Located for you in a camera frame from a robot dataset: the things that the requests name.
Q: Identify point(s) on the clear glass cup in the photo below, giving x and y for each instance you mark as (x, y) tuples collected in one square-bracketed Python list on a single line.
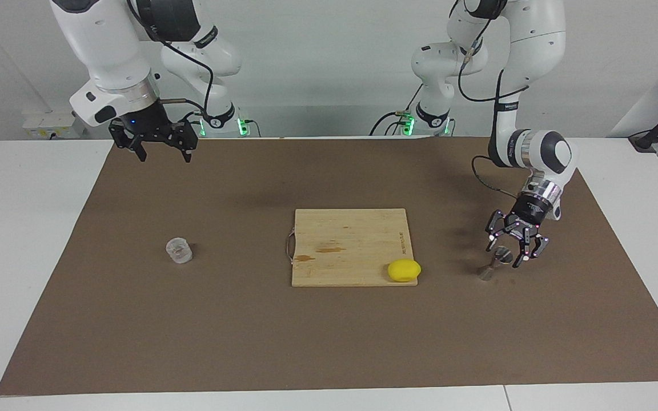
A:
[(179, 251)]

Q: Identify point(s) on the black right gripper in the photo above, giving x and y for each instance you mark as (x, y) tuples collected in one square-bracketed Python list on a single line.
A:
[(146, 119)]

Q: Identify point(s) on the steel jigger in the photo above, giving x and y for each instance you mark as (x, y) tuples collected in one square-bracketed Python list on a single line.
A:
[(486, 273)]

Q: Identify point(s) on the wooden cutting board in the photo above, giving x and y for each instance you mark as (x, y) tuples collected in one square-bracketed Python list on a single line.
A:
[(352, 234)]

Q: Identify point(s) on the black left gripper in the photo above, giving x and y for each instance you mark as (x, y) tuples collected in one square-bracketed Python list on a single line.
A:
[(528, 214)]

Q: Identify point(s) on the yellow lemon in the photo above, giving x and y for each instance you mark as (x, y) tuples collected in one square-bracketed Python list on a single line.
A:
[(403, 270)]

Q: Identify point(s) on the brown table mat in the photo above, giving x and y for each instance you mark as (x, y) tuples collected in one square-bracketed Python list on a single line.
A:
[(192, 331)]

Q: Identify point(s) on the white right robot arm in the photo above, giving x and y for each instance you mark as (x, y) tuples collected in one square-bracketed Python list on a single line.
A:
[(103, 45)]

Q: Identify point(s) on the white wall socket box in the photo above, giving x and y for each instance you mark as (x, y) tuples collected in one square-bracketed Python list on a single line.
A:
[(49, 123)]

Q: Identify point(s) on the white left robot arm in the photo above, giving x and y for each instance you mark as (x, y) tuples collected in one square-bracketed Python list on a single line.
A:
[(534, 34)]

